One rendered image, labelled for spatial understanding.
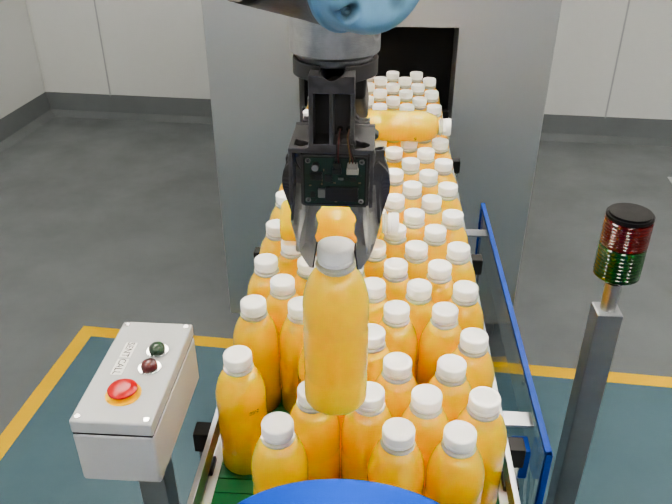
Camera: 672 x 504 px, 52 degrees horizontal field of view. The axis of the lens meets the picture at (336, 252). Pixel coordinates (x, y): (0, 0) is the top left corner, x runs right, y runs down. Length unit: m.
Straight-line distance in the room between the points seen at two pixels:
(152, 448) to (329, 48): 0.54
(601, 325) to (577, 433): 0.22
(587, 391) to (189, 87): 4.27
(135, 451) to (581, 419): 0.69
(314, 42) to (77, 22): 4.77
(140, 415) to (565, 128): 4.31
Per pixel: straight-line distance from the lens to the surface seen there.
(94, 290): 3.22
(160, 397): 0.89
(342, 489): 0.59
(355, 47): 0.55
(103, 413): 0.89
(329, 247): 0.68
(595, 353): 1.11
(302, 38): 0.56
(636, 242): 1.00
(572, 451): 1.24
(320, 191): 0.58
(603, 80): 4.89
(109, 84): 5.32
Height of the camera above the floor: 1.68
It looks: 30 degrees down
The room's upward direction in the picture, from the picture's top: straight up
